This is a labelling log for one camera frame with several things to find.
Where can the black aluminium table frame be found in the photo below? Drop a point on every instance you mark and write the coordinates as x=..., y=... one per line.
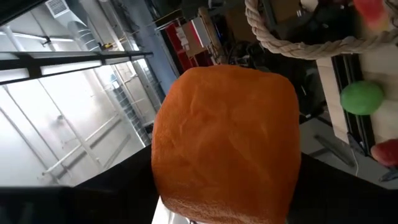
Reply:
x=346, y=68

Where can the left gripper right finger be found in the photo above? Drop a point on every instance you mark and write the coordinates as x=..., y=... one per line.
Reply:
x=342, y=202

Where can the green lime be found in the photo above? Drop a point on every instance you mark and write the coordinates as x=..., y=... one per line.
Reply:
x=362, y=98

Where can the red and yellow apple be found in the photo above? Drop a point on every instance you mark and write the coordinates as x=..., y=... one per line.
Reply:
x=387, y=153

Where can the black ceiling light rail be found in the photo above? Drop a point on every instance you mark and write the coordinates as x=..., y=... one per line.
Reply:
x=31, y=63

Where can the red storage bin rack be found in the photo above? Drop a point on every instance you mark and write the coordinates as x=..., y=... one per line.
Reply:
x=183, y=59

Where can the red orange bell pepper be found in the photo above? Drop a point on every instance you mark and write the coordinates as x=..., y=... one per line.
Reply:
x=370, y=12

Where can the silver ventilation duct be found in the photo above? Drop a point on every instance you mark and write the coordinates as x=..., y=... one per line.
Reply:
x=81, y=31

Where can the orange mandarin fruit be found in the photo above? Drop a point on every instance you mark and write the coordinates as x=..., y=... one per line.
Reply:
x=227, y=140

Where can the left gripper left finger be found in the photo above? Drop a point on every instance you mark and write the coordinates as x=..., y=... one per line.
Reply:
x=93, y=205

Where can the woven straw basket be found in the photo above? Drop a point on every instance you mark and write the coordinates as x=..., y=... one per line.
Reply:
x=295, y=49

